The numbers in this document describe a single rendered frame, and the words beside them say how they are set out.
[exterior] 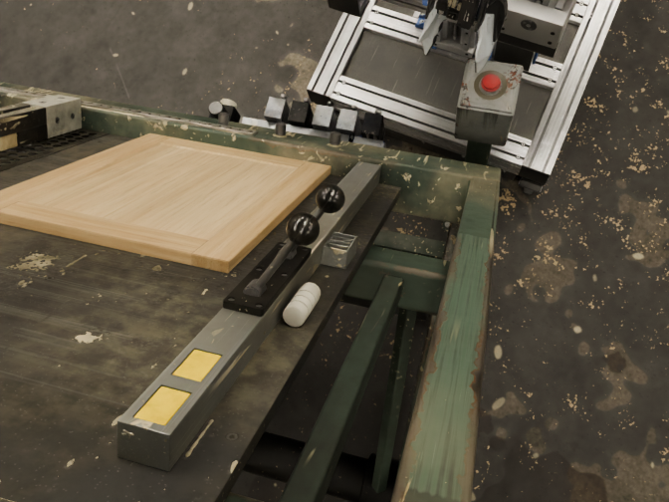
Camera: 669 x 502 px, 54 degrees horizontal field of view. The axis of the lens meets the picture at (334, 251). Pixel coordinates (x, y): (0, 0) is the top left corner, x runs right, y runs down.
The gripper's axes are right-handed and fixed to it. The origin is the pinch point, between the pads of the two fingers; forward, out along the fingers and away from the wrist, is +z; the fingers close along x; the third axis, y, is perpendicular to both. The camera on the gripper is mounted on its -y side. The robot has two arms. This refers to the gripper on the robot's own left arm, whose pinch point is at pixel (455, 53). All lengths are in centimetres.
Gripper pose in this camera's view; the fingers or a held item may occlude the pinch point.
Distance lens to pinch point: 100.5
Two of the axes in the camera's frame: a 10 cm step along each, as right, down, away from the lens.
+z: -0.7, 6.2, 7.8
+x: 8.9, 3.9, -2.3
